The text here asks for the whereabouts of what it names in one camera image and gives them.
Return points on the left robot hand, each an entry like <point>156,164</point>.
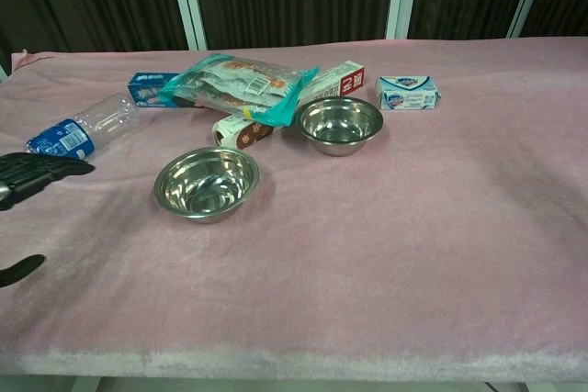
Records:
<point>32,171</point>

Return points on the clear bottle blue label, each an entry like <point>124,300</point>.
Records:
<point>59,137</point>

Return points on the blue cardboard box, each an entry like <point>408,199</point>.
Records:
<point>144,89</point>

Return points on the brown white roll pack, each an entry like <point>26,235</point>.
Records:
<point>243,132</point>

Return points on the teal clear snack bag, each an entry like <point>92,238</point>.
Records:
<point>239,80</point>

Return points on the pink fleece table cloth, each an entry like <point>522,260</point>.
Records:
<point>321,272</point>

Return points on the white red toothpaste box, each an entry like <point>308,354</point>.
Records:
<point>349,82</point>

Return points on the white blue soap box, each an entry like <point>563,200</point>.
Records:
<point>409,93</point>

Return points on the white table frame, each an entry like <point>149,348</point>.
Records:
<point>294,386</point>

